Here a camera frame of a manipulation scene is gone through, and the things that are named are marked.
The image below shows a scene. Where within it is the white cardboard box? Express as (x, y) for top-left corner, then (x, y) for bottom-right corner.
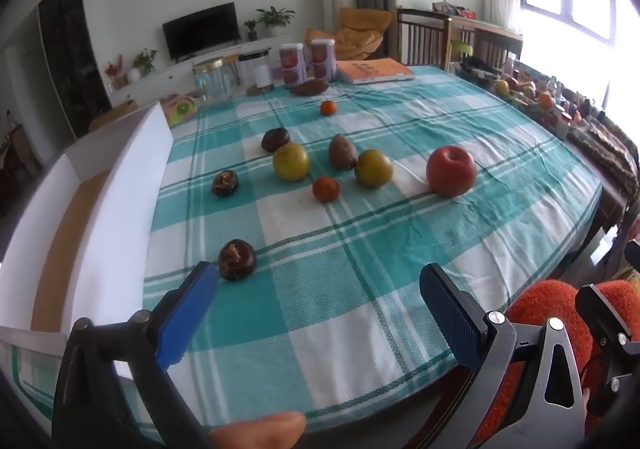
(1, 104), (174, 357)

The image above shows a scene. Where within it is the small sweet potato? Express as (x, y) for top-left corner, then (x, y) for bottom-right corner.
(329, 135), (358, 170)

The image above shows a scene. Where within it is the printed tin can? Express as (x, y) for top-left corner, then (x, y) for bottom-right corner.
(310, 38), (336, 83)
(279, 42), (307, 87)

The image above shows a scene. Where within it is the teal white plaid tablecloth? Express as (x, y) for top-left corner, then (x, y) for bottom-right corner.
(143, 68), (601, 429)

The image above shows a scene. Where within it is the orange book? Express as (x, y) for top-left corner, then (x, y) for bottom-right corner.
(337, 58), (416, 85)

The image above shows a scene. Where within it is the white tv cabinet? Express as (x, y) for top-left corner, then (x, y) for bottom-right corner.
(108, 34), (292, 108)

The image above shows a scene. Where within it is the black television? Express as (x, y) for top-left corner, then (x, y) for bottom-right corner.
(163, 2), (241, 61)

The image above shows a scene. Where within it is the orange fuzzy cushion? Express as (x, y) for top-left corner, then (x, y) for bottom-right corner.
(474, 280), (639, 443)

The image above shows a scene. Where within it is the left printed tin can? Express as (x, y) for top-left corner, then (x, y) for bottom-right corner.
(279, 42), (307, 87)

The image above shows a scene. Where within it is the person's left hand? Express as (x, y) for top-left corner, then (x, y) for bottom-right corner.
(208, 411), (307, 449)

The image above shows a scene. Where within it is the small plant with red flowers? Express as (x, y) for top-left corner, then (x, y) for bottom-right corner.
(104, 48), (158, 87)

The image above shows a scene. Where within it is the yellow-green pear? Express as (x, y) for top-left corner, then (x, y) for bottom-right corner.
(272, 142), (310, 181)
(355, 149), (394, 189)

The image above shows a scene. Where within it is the dark mangosteen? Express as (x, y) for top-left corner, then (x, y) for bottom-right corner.
(260, 127), (291, 153)
(217, 239), (257, 282)
(212, 169), (239, 198)

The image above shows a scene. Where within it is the red apple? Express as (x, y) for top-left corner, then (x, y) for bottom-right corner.
(425, 146), (476, 198)

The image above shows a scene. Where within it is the cluttered wooden side table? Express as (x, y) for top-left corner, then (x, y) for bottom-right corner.
(432, 0), (640, 210)

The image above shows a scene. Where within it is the orange tangerine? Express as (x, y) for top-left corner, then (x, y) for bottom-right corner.
(320, 100), (337, 116)
(312, 176), (341, 203)

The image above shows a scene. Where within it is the glass jar gold lid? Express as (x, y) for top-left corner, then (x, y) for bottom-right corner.
(192, 58), (232, 103)

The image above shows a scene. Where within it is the right printed tin can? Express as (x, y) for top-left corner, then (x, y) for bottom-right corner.
(310, 38), (336, 83)

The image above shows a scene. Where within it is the green potted plant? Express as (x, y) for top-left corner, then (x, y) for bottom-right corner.
(244, 6), (296, 42)

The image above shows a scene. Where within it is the fruit print pouch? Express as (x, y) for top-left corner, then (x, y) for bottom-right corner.
(160, 94), (198, 128)

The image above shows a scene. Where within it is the far sweet potato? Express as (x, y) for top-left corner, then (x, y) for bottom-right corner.
(288, 79), (330, 97)

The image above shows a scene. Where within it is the wooden chair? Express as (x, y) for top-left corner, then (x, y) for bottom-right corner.
(397, 8), (452, 71)

